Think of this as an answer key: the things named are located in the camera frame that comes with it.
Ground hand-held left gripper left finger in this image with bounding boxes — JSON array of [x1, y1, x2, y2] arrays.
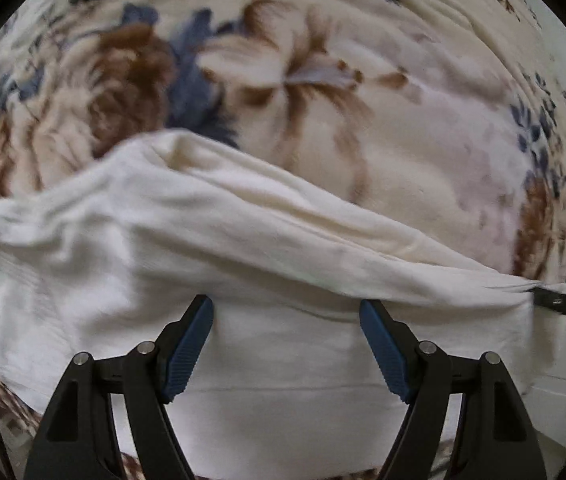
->
[[23, 294, 215, 480]]

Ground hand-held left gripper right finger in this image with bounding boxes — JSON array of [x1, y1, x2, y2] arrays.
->
[[359, 299, 548, 480]]

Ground white pants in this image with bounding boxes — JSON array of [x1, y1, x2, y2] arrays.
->
[[0, 129, 540, 479]]

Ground floral blanket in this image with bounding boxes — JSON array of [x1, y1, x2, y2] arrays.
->
[[0, 0, 566, 480]]

